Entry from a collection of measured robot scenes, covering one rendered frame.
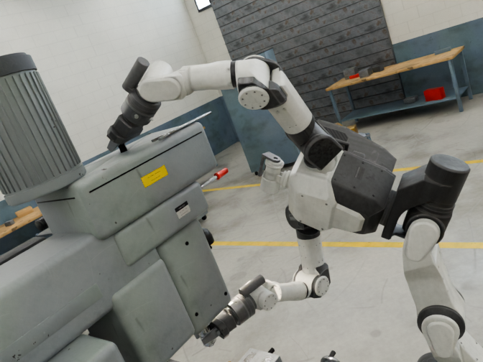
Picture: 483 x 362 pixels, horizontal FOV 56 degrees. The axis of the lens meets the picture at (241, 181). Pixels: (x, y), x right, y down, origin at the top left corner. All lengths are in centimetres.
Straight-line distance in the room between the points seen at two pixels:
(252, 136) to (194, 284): 625
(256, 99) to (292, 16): 845
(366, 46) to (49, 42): 571
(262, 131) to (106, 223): 640
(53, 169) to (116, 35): 870
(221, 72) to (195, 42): 1001
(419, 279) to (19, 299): 114
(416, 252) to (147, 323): 81
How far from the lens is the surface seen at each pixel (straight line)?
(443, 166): 139
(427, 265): 151
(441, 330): 162
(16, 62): 116
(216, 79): 115
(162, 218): 127
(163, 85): 116
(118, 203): 118
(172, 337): 132
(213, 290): 143
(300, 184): 139
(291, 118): 122
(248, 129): 752
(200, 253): 139
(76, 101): 890
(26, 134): 114
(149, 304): 126
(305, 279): 177
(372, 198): 140
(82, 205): 115
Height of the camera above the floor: 204
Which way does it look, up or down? 15 degrees down
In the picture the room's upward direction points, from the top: 21 degrees counter-clockwise
